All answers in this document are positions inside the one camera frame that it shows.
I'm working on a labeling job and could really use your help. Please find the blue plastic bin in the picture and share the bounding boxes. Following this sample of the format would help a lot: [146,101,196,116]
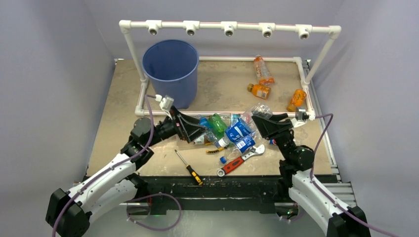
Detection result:
[142,39,200,109]

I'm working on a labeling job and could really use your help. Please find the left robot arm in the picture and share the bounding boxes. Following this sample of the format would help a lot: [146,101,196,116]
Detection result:
[45,107,207,237]

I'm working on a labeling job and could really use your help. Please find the yellow black screwdriver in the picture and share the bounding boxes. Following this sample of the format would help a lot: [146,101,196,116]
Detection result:
[174,150,203,186]

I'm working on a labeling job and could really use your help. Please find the yellow handle pliers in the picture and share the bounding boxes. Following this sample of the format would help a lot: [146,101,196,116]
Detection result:
[206,147,226,154]

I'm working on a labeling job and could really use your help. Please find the green plastic bottle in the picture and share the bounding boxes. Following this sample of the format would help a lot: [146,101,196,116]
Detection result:
[208,113,228,140]

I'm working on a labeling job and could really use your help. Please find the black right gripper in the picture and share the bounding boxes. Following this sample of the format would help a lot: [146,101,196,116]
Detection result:
[252,110,295,160]

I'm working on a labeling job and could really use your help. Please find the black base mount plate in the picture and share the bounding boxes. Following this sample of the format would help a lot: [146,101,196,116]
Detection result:
[127,174,293,215]

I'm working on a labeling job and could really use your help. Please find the white PVC pipe frame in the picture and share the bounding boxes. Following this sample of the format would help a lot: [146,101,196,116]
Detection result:
[119,20,342,120]

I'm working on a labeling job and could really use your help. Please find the blue label crushed bottle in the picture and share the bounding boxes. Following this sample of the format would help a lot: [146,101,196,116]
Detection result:
[197,115,212,129]

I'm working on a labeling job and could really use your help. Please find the short orange juice bottle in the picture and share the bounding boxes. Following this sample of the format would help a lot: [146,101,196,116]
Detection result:
[247,83,271,99]

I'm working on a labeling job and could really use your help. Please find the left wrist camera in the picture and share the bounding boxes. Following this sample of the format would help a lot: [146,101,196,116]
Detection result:
[155,94,174,118]

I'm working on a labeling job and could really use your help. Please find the tall orange bottle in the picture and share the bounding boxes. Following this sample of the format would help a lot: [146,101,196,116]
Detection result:
[253,55,275,86]

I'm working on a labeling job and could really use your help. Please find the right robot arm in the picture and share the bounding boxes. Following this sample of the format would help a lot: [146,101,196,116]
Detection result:
[252,112,371,237]

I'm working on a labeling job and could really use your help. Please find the small blue label bottle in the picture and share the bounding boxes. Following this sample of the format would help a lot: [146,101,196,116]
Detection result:
[219,136,256,164]

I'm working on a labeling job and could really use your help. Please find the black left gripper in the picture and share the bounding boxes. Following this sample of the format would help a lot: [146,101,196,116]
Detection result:
[145,106,208,147]

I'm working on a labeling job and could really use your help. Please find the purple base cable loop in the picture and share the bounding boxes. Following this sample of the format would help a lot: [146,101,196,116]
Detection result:
[126,193,183,232]

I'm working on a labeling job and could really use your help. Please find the large blue label bottle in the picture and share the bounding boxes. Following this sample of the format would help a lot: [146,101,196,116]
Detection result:
[215,118,256,148]

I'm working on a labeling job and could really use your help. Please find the red adjustable wrench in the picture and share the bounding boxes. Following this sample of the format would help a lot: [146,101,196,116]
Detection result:
[217,144,265,177]

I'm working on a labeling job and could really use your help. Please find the orange crushed bottle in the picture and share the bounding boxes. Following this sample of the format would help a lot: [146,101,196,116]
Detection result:
[287,89,307,112]

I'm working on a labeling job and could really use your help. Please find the red label clear bottle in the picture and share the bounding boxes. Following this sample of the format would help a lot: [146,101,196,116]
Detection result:
[229,114,241,127]

